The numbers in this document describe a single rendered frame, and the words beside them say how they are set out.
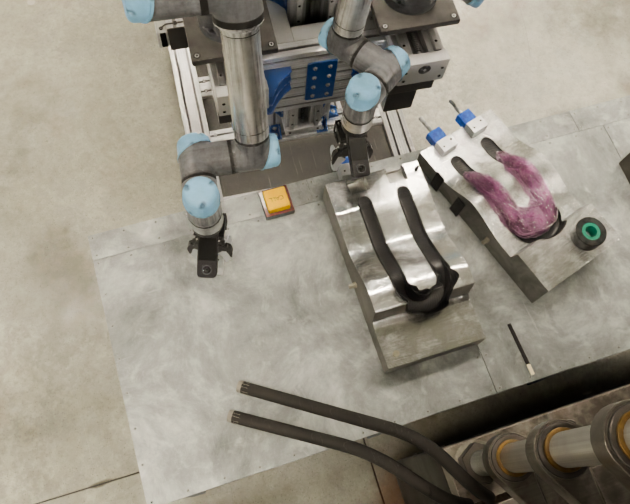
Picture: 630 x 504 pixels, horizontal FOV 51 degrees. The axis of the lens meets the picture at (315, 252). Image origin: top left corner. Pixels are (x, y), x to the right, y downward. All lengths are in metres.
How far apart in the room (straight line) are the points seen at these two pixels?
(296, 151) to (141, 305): 1.06
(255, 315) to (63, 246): 1.21
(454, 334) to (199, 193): 0.72
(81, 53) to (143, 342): 1.74
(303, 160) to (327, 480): 1.17
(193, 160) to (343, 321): 0.58
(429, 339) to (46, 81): 2.07
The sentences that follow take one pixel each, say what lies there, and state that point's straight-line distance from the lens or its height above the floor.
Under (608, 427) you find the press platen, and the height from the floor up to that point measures 1.54.
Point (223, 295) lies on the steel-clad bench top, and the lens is 1.70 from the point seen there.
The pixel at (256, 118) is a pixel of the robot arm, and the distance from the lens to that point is 1.37.
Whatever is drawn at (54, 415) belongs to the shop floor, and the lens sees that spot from 2.56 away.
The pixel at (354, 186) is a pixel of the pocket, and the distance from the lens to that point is 1.75.
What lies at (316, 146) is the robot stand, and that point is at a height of 0.21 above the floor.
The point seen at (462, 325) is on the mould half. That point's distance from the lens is 1.68.
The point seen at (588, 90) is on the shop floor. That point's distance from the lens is 3.28.
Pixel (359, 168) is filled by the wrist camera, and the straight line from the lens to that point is 1.64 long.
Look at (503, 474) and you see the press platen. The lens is 1.46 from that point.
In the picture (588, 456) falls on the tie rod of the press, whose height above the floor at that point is 1.42.
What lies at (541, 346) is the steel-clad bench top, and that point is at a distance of 1.80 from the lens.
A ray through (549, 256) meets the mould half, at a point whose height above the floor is 0.91.
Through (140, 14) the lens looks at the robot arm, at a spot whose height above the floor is 1.50.
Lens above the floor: 2.42
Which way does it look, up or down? 69 degrees down
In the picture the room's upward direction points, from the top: 10 degrees clockwise
